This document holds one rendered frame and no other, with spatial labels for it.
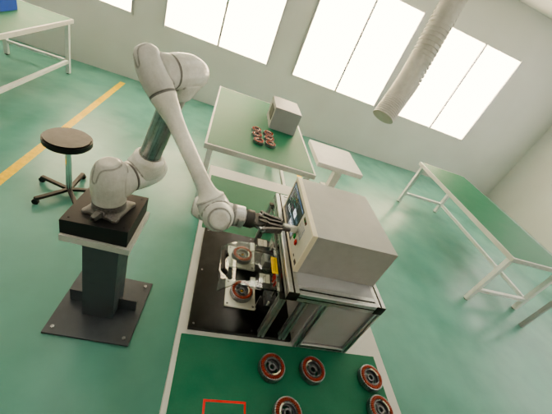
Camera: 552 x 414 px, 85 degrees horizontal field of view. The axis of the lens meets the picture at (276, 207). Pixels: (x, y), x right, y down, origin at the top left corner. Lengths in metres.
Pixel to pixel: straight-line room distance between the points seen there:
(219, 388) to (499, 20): 6.80
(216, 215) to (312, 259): 0.46
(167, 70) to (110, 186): 0.62
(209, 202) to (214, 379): 0.69
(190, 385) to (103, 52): 5.57
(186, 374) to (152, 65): 1.13
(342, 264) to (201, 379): 0.70
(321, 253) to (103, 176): 1.02
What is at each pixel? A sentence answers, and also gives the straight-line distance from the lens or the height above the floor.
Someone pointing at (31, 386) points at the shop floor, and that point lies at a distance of 2.17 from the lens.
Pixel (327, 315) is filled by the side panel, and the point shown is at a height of 1.00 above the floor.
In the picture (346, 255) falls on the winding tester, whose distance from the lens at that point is 1.25.
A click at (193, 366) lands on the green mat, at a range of 1.35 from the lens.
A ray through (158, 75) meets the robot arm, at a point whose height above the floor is 1.61.
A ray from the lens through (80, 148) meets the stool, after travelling 2.77.
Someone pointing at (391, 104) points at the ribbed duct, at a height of 1.67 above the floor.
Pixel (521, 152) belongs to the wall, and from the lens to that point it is 8.72.
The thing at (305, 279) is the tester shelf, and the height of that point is 1.11.
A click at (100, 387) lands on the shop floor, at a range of 2.12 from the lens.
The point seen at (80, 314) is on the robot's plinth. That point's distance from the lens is 2.33.
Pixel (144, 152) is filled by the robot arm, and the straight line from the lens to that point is 1.61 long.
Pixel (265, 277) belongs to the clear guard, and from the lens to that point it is 1.26.
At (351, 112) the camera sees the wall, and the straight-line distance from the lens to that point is 6.30.
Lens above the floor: 1.96
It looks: 33 degrees down
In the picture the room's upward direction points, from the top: 24 degrees clockwise
